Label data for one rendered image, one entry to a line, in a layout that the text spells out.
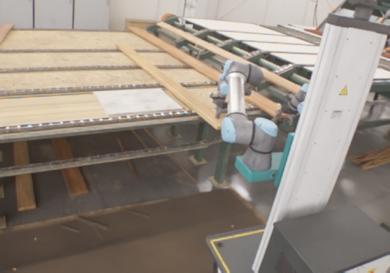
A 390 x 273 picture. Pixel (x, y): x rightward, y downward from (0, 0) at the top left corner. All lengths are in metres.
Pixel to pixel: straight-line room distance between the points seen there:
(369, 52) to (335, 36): 0.25
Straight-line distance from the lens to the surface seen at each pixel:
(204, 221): 2.80
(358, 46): 1.55
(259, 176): 1.65
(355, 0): 1.51
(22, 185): 3.11
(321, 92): 1.48
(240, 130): 1.55
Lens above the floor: 1.83
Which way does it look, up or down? 23 degrees down
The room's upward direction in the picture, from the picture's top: 10 degrees clockwise
